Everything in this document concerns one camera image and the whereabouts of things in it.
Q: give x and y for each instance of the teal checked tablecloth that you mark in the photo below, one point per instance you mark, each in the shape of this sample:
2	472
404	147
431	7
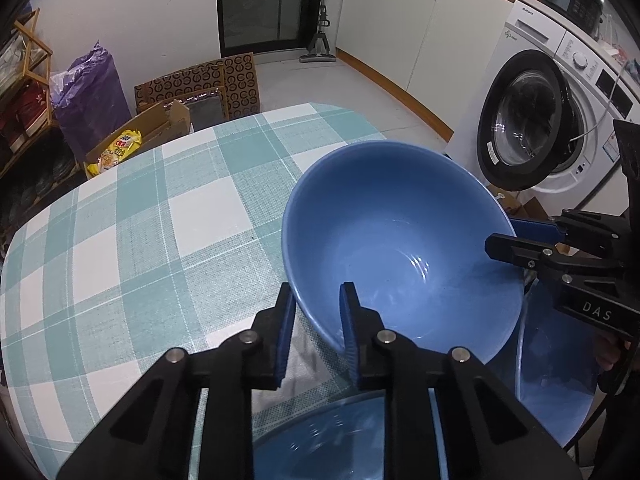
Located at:
125	260

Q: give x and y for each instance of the upright vacuum cleaner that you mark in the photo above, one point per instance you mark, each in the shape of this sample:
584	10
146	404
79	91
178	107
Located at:
317	50

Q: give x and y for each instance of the white cabinet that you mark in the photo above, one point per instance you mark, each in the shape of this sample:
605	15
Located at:
390	20

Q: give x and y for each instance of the person's right hand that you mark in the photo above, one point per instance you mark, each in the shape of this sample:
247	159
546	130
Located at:
607	355

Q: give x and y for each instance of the patterned cardboard box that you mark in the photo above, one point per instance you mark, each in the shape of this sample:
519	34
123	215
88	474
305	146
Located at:
240	85

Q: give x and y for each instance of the small brown cardboard box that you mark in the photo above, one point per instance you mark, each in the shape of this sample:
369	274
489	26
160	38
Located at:
530	207

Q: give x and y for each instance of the wooden shoe rack with shoes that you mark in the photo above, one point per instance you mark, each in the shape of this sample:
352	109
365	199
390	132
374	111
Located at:
25	110

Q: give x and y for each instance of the open brown cardboard box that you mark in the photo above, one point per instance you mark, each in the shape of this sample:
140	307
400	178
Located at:
155	125

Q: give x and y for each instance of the yellow snack packet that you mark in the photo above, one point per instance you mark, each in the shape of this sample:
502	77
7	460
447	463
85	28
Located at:
120	150

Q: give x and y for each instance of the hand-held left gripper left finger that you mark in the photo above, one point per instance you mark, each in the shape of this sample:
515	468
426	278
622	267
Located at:
284	340

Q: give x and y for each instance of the white washing machine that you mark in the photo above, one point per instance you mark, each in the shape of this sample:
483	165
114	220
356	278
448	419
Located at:
530	30

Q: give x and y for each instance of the black-framed glass door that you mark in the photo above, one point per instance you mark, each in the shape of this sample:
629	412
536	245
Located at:
260	0

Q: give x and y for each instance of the blue bowl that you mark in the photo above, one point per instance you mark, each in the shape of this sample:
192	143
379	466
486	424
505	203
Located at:
390	220
310	450
550	385

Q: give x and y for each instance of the purple plastic bag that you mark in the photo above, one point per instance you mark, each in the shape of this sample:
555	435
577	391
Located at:
90	105

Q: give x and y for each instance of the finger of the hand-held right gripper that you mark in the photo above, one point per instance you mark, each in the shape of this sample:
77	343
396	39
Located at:
515	250
535	230

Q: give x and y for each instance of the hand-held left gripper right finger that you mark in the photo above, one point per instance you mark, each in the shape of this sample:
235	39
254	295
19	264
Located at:
350	340

